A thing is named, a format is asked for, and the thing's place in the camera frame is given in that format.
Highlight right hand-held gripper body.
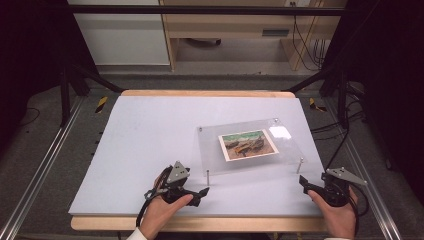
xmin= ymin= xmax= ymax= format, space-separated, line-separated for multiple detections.
xmin=319 ymin=167 xmax=368 ymax=208

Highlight white table board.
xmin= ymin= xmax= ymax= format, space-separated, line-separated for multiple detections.
xmin=68 ymin=95 xmax=330 ymax=218

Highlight black hanging cables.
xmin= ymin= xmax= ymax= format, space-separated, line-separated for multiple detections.
xmin=290 ymin=1 xmax=329 ymax=72

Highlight clear acrylic photo frame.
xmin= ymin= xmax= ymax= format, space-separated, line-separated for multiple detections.
xmin=196 ymin=117 xmax=306 ymax=187

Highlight light wooden desk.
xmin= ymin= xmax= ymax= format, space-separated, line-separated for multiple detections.
xmin=159 ymin=0 xmax=348 ymax=72

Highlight right yellow clamp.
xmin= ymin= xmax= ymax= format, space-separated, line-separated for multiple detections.
xmin=308 ymin=97 xmax=328 ymax=113

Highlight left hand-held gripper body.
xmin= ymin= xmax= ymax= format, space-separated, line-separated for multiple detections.
xmin=159 ymin=161 xmax=195 ymax=205

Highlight black horizontal bar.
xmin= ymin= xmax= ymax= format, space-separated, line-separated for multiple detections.
xmin=66 ymin=4 xmax=348 ymax=17

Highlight aluminium floor rail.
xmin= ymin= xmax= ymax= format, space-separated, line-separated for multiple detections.
xmin=323 ymin=98 xmax=403 ymax=240
xmin=0 ymin=96 xmax=85 ymax=240

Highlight person's left hand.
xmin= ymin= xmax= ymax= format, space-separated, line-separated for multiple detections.
xmin=139 ymin=176 xmax=194 ymax=240

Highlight grey label on desk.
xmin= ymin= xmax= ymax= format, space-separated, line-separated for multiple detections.
xmin=261 ymin=29 xmax=290 ymax=38

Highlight painted boats picture card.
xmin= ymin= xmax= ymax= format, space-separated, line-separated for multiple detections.
xmin=218 ymin=129 xmax=280 ymax=163

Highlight yellow clamp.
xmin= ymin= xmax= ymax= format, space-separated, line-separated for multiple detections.
xmin=308 ymin=97 xmax=328 ymax=113
xmin=95 ymin=96 xmax=109 ymax=115

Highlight white cabinet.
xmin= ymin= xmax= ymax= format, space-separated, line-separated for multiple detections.
xmin=67 ymin=0 xmax=171 ymax=66

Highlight left yellow clamp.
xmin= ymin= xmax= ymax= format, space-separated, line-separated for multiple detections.
xmin=95 ymin=96 xmax=109 ymax=115

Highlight black curtain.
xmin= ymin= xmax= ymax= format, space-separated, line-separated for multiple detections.
xmin=320 ymin=0 xmax=424 ymax=204
xmin=0 ymin=0 xmax=98 ymax=153

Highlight person's right hand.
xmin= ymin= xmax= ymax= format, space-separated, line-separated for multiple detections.
xmin=307 ymin=186 xmax=359 ymax=240

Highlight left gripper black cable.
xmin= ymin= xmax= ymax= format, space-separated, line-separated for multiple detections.
xmin=135 ymin=187 xmax=168 ymax=228

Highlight black metal stand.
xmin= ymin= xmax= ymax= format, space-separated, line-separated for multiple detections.
xmin=59 ymin=63 xmax=125 ymax=128
xmin=285 ymin=63 xmax=351 ymax=130

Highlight black floor cable bundle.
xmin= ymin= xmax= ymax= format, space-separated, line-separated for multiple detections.
xmin=310 ymin=83 xmax=368 ymax=142

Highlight thin black floor cable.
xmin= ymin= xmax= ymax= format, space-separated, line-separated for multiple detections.
xmin=18 ymin=107 xmax=41 ymax=127

